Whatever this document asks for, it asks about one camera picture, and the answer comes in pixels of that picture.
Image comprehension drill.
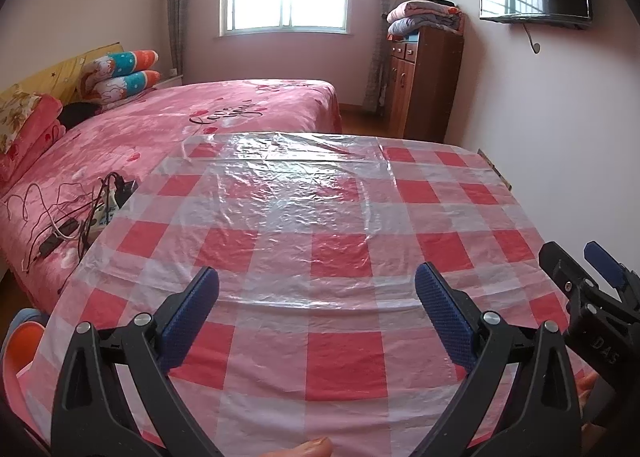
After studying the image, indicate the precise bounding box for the yellow star headboard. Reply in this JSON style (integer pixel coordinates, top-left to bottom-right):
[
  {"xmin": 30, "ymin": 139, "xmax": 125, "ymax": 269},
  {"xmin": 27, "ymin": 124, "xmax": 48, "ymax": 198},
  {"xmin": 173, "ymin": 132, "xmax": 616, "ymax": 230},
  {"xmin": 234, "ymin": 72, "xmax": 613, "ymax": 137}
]
[{"xmin": 0, "ymin": 42, "xmax": 124, "ymax": 104}]

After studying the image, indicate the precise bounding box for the dark cloth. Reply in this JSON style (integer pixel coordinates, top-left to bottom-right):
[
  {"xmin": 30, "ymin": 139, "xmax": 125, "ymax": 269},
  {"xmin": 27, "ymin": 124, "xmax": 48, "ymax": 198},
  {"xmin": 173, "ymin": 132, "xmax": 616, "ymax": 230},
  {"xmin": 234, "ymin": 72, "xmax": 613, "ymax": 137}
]
[{"xmin": 60, "ymin": 102, "xmax": 104, "ymax": 131}]

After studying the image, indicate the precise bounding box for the grey patterned curtain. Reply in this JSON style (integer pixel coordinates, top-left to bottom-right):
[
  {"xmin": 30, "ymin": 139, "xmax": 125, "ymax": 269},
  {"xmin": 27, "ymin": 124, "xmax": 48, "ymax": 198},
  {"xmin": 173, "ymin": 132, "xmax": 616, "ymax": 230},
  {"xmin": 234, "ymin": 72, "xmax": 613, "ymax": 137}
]
[{"xmin": 366, "ymin": 0, "xmax": 407, "ymax": 114}]

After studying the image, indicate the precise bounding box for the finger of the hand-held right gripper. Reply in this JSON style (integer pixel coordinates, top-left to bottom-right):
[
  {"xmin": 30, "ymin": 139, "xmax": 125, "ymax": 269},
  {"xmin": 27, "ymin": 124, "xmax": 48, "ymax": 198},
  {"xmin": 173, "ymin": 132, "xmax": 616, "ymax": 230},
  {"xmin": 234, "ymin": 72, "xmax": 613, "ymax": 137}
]
[
  {"xmin": 583, "ymin": 240, "xmax": 640, "ymax": 314},
  {"xmin": 539, "ymin": 240, "xmax": 601, "ymax": 320}
]

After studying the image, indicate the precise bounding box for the bed with pink sheet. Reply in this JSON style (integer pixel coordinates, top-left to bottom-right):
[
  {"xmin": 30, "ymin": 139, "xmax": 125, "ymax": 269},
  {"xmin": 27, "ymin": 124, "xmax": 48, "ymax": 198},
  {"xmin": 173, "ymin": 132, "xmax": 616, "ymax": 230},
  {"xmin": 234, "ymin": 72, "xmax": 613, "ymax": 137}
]
[{"xmin": 0, "ymin": 79, "xmax": 344, "ymax": 309}]

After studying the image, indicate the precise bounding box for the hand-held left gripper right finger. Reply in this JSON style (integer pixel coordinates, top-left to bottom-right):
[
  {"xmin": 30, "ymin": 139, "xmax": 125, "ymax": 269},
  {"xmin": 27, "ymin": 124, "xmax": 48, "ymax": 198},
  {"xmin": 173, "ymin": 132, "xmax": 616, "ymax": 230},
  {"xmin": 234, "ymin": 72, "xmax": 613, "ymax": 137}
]
[{"xmin": 415, "ymin": 262, "xmax": 583, "ymax": 457}]

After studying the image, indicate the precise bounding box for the person's right hand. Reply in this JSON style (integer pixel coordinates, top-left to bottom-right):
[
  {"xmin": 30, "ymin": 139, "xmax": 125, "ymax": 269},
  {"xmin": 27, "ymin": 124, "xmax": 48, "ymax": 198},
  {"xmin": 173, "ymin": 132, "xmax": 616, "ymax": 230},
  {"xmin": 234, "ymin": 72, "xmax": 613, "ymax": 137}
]
[{"xmin": 576, "ymin": 371, "xmax": 601, "ymax": 430}]

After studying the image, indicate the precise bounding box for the orange plastic chair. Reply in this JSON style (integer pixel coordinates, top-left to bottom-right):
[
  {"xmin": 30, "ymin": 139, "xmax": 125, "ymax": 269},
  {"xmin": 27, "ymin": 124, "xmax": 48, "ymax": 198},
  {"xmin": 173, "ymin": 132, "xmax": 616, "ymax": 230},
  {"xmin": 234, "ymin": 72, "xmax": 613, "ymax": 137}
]
[{"xmin": 0, "ymin": 324, "xmax": 52, "ymax": 457}]

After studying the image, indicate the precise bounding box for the beige power strip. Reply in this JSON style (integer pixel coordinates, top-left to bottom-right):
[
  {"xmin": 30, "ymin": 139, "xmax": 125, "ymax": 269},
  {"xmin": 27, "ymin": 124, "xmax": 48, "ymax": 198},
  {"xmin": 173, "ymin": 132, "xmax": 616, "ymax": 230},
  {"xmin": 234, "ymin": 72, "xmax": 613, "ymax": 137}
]
[{"xmin": 91, "ymin": 187, "xmax": 124, "ymax": 234}]

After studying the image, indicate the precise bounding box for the folded pink blanket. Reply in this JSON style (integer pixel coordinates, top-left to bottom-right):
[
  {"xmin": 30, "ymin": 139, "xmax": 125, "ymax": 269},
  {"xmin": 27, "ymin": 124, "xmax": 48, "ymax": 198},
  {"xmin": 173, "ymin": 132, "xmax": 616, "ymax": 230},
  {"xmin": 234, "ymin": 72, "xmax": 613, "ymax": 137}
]
[{"xmin": 0, "ymin": 94, "xmax": 67, "ymax": 182}]

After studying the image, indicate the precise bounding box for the black television cable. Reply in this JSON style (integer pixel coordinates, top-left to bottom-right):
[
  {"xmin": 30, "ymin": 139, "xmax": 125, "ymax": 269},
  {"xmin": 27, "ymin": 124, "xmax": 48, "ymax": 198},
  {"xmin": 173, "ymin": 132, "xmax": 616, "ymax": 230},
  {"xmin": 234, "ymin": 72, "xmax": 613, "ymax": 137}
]
[{"xmin": 520, "ymin": 22, "xmax": 542, "ymax": 56}]

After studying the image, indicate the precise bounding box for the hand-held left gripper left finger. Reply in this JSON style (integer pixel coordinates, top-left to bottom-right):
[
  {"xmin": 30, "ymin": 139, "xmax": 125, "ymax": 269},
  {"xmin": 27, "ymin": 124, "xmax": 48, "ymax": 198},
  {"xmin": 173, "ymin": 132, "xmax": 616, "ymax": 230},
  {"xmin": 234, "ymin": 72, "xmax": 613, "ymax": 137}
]
[{"xmin": 50, "ymin": 265, "xmax": 221, "ymax": 457}]

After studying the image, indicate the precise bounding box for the person's left hand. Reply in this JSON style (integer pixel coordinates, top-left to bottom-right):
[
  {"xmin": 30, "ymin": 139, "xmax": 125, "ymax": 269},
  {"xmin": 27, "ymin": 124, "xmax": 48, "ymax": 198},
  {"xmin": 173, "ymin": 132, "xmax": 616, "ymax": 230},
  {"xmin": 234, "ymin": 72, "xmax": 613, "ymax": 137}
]
[{"xmin": 235, "ymin": 437, "xmax": 334, "ymax": 457}]

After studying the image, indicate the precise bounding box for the red checked plastic tablecloth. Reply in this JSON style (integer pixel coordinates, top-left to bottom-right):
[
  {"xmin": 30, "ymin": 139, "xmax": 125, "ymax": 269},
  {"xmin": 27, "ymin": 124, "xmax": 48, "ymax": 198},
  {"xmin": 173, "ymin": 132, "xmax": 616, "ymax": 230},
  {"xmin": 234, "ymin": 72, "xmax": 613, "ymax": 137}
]
[{"xmin": 15, "ymin": 132, "xmax": 597, "ymax": 457}]

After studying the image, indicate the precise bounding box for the orange teal cartoon pillow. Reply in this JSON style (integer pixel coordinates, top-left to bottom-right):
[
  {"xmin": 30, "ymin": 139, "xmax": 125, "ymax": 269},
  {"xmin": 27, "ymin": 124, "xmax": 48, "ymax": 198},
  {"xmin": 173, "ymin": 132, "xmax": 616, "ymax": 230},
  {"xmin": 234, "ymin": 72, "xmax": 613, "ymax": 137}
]
[
  {"xmin": 82, "ymin": 69, "xmax": 162, "ymax": 111},
  {"xmin": 80, "ymin": 49, "xmax": 160, "ymax": 84}
]

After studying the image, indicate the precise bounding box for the yellow floral pillow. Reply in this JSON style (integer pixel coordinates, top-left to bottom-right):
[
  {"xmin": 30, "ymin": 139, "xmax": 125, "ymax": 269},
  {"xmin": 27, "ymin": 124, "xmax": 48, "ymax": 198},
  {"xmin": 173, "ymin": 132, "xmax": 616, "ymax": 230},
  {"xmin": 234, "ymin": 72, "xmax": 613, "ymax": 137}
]
[{"xmin": 0, "ymin": 84, "xmax": 42, "ymax": 156}]

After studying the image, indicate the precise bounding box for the thick black cable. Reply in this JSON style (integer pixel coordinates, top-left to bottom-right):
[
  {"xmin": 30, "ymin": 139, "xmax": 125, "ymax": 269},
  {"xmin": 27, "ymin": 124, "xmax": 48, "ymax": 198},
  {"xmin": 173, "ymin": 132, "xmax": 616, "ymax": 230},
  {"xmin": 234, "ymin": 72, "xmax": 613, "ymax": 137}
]
[{"xmin": 75, "ymin": 197, "xmax": 108, "ymax": 258}]

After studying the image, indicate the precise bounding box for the stack of folded blankets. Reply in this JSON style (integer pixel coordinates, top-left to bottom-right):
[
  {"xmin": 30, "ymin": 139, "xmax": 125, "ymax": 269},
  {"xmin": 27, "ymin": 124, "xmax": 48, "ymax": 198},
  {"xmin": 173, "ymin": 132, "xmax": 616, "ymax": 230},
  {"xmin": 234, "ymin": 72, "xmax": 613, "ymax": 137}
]
[{"xmin": 385, "ymin": 0, "xmax": 466, "ymax": 38}]

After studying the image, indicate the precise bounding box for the brown wooden cabinet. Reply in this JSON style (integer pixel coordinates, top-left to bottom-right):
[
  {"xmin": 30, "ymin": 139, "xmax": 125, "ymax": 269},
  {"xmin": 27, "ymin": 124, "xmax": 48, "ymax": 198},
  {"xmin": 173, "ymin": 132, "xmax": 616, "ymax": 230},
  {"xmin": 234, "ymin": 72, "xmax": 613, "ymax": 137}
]
[{"xmin": 386, "ymin": 27, "xmax": 464, "ymax": 144}]

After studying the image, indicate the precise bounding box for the grey checked curtain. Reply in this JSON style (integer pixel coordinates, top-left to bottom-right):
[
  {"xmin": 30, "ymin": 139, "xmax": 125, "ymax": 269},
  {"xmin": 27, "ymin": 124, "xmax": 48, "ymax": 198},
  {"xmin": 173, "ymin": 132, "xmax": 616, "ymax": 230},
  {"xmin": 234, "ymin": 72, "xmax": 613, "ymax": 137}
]
[{"xmin": 167, "ymin": 0, "xmax": 194, "ymax": 82}]

